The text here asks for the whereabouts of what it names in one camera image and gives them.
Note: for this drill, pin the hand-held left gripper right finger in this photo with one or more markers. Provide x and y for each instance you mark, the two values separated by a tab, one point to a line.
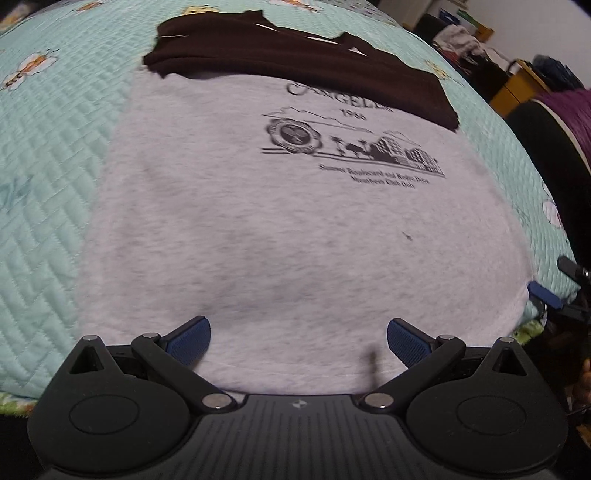
406	344

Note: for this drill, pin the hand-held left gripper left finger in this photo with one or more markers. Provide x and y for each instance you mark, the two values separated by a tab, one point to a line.
189	344

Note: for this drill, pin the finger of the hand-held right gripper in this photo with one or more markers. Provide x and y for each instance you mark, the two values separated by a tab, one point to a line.
572	267
545	294

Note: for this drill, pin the grey and maroon sweatshirt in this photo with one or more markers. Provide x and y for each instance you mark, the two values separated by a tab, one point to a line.
277	254

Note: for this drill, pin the pile of clothes on furniture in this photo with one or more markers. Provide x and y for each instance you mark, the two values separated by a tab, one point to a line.
489	74

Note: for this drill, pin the flower print bed sheet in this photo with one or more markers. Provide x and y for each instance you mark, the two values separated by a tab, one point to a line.
14	404

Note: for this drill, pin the bee print quilted bedspread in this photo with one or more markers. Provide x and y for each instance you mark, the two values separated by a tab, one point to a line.
55	175

